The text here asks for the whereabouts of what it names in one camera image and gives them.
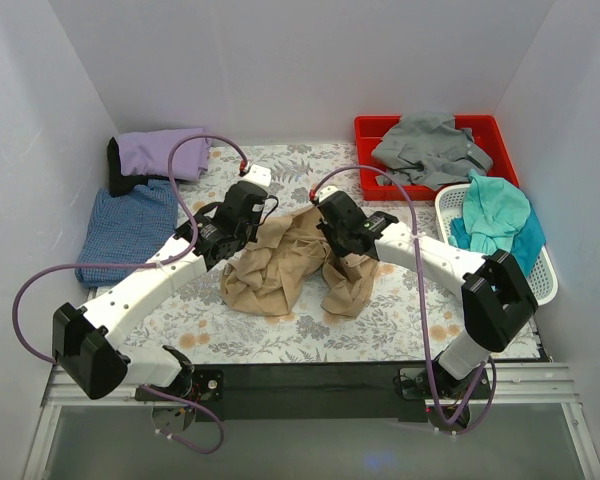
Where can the white plastic basket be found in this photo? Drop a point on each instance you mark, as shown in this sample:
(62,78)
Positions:
(448,206)

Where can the folded blue checked shirt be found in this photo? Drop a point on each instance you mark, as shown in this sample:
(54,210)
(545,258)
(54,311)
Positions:
(126,230)

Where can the black base bar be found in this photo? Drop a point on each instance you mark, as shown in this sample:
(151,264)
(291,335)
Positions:
(314,391)

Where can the tan t shirt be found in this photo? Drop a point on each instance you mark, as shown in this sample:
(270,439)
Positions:
(268,278)

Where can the folded purple shirt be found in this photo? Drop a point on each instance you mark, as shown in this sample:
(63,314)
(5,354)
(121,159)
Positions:
(147,153)

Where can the folded black garment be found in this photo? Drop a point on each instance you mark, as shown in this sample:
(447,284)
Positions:
(120,184)

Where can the floral table cloth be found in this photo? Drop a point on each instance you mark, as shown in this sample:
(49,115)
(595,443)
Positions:
(197,322)

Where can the teal shirt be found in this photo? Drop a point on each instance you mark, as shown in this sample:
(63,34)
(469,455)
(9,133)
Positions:
(496,215)

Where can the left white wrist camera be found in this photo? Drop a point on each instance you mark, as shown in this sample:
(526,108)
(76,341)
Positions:
(257,175)

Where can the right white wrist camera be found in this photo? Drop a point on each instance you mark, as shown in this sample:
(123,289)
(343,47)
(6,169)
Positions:
(318,195)

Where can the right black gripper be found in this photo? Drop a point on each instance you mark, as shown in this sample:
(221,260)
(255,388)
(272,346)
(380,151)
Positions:
(327,230)

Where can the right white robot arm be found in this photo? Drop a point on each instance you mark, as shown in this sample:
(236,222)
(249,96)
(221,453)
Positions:
(496,298)

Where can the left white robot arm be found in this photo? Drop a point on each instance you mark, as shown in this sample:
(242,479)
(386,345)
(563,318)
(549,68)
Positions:
(89,342)

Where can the aluminium rail frame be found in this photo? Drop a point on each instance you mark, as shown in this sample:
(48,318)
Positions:
(507,383)

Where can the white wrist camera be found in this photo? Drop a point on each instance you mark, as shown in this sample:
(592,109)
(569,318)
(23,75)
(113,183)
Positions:
(318,195)
(257,175)

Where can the grey shirt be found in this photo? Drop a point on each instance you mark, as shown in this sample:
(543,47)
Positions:
(429,150)

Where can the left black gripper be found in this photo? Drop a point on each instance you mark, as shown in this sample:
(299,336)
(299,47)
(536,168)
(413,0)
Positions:
(255,220)

